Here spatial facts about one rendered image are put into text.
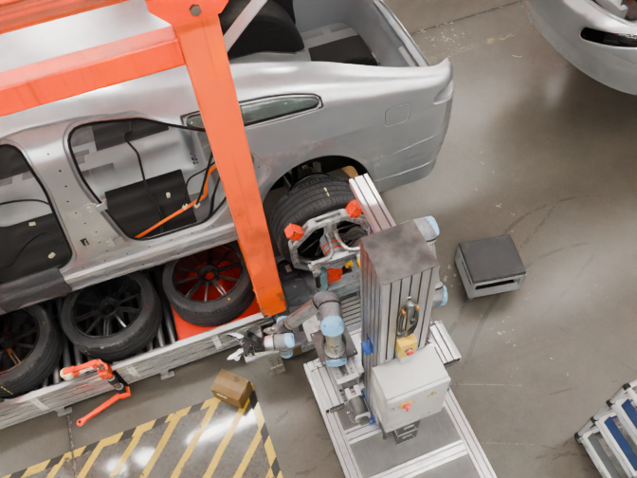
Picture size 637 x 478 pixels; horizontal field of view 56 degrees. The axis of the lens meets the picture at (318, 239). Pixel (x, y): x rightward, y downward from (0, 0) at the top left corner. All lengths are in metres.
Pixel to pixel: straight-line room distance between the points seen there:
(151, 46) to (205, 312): 2.26
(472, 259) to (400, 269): 2.12
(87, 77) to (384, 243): 1.31
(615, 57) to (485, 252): 1.73
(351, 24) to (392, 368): 3.21
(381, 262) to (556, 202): 3.15
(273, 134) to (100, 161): 1.58
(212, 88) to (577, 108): 4.35
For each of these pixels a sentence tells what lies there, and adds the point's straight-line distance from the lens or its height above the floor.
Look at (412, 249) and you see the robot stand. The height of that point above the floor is 2.03.
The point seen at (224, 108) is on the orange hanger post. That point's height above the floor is 2.38.
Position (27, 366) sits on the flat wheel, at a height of 0.50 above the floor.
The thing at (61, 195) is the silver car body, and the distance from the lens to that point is 3.64.
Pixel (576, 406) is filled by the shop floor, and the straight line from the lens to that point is 4.59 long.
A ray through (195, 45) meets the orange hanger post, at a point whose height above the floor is 2.71.
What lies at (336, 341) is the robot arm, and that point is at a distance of 3.19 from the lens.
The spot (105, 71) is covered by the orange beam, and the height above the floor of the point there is 2.69.
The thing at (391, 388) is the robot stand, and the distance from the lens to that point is 3.08.
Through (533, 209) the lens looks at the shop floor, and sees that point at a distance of 5.34.
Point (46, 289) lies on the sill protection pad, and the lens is 4.22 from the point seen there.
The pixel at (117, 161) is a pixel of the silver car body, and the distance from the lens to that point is 4.62.
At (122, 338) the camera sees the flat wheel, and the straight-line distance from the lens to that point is 4.30.
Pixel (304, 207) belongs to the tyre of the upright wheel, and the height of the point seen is 1.16.
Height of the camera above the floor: 4.12
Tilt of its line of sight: 55 degrees down
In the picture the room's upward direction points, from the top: 7 degrees counter-clockwise
